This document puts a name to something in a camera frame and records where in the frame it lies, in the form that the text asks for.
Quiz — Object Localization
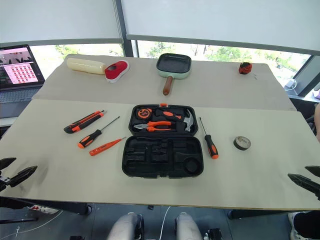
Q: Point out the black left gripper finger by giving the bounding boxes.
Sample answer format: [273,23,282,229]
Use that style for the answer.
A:
[7,165,38,188]
[0,157,17,171]

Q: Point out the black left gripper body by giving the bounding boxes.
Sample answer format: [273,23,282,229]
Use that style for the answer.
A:
[0,174,12,193]

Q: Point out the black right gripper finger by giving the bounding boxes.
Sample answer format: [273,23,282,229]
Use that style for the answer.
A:
[287,173,320,201]
[304,165,320,178]

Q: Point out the black electrical tape roll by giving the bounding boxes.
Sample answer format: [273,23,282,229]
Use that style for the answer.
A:
[233,135,252,152]

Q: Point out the black orange screwdriver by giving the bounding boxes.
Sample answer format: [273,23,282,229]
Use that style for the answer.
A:
[199,116,220,160]
[77,116,120,149]

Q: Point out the black orange utility knife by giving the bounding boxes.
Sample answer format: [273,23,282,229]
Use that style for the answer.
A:
[63,109,105,135]

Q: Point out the orange voltage tester pen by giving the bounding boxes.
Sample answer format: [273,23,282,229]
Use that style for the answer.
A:
[89,136,127,157]

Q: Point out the black tool case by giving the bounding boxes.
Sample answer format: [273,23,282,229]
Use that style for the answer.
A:
[121,102,205,180]

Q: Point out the red white floor object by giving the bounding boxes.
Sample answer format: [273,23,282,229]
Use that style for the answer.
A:
[24,204,61,216]

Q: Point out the white sneaker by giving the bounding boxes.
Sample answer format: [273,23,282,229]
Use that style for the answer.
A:
[287,211,307,240]

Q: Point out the bystander at table edge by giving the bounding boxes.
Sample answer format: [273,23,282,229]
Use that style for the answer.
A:
[314,102,320,144]

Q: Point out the white charger block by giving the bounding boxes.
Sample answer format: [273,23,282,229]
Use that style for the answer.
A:
[284,78,298,90]

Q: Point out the open laptop computer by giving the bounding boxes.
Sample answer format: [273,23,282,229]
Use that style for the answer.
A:
[0,44,46,118]

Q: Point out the grey rounded robot leg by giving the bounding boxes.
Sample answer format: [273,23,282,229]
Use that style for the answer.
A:
[107,212,145,240]
[174,212,204,240]

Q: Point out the small red black object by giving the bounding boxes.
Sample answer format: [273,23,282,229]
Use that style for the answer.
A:
[238,62,253,75]

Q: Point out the cream plastic bottle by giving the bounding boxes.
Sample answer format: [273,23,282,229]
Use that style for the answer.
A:
[66,57,107,75]

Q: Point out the orange black tape measure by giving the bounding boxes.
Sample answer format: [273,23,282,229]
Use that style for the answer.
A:
[136,107,153,120]

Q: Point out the red white shoe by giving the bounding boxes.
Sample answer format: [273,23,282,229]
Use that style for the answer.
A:
[104,60,130,84]

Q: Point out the white roller blind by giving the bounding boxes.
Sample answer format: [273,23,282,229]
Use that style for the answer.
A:
[121,0,320,55]
[0,0,125,46]

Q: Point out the green square frying pan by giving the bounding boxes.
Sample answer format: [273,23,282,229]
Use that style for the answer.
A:
[156,53,193,96]

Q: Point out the white floor cable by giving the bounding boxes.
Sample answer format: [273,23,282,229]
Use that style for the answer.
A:
[159,206,171,240]

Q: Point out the orange handled pliers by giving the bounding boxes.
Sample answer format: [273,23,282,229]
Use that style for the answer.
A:
[133,120,173,133]

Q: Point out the claw hammer orange black handle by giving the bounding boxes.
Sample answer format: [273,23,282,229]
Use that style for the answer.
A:
[152,107,196,133]

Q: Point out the dark window frame pillar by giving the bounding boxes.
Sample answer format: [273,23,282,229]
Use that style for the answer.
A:
[113,0,140,59]

